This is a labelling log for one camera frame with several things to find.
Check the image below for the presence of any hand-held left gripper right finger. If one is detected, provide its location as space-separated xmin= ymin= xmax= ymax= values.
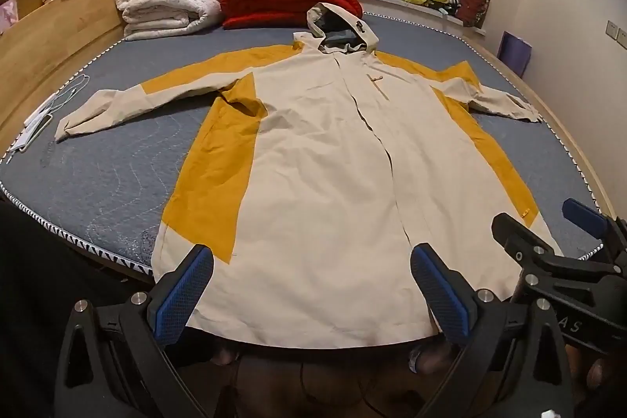
xmin=410 ymin=244 xmax=574 ymax=418

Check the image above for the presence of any person's left foot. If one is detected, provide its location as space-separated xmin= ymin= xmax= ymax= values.
xmin=210 ymin=344 xmax=242 ymax=366

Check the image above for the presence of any person's right hand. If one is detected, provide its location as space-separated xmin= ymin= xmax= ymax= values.
xmin=585 ymin=356 xmax=611 ymax=394

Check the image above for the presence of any person's right foot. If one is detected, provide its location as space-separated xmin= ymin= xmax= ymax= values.
xmin=416 ymin=342 xmax=458 ymax=375

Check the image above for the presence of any person's foot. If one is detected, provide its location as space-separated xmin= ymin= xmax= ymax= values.
xmin=416 ymin=342 xmax=458 ymax=375
xmin=210 ymin=344 xmax=242 ymax=366

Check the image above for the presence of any pink packet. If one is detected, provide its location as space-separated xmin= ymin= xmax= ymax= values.
xmin=0 ymin=2 xmax=20 ymax=32

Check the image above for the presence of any folded white fleece blanket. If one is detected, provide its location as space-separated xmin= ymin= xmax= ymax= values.
xmin=115 ymin=0 xmax=231 ymax=42

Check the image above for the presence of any white phone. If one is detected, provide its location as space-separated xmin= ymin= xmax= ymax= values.
xmin=6 ymin=107 xmax=54 ymax=154

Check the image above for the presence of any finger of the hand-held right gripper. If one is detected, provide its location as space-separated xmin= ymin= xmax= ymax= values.
xmin=562 ymin=199 xmax=627 ymax=247
xmin=491 ymin=213 xmax=627 ymax=274

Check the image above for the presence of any grey quilted mattress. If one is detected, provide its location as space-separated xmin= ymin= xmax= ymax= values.
xmin=0 ymin=11 xmax=603 ymax=282

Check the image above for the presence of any beige and yellow hooded jacket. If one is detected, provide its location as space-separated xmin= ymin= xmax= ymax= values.
xmin=54 ymin=3 xmax=564 ymax=349

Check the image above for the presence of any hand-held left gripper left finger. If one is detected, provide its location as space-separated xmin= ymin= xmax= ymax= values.
xmin=53 ymin=244 xmax=215 ymax=418

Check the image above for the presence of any white cable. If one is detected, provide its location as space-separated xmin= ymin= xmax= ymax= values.
xmin=36 ymin=74 xmax=91 ymax=125

